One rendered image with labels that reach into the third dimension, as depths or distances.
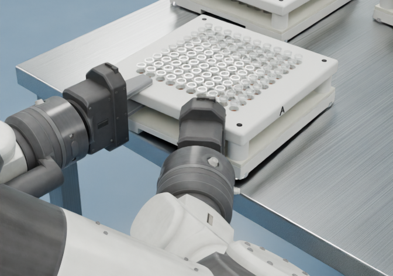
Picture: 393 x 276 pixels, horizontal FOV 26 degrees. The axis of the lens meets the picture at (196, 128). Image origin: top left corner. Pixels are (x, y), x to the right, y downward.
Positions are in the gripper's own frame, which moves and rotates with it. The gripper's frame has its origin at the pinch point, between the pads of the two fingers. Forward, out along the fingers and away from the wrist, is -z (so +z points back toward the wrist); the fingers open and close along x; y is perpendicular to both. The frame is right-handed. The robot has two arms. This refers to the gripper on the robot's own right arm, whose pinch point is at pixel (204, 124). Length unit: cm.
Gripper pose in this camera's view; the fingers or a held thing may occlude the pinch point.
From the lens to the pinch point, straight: 109.0
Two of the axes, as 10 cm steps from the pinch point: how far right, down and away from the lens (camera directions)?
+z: -0.9, 5.6, -8.2
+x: 0.0, 8.3, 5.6
